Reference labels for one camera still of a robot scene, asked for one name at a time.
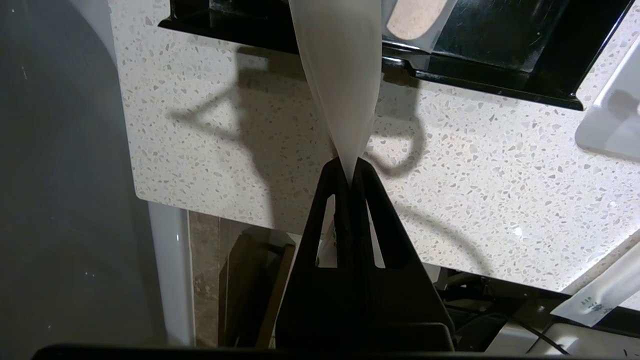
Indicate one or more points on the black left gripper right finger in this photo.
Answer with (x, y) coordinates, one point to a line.
(400, 300)

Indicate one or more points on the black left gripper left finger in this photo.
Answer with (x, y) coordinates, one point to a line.
(300, 310)

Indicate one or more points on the plain long white sachet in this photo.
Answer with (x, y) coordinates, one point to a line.
(340, 75)

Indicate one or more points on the black box drawer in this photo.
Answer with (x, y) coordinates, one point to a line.
(500, 45)

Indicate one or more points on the long sachet with green label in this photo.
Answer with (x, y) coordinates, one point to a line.
(600, 295)

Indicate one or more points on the white bathtub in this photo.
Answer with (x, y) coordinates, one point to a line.
(65, 200)

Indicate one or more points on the white sink basin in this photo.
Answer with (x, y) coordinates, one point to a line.
(615, 115)

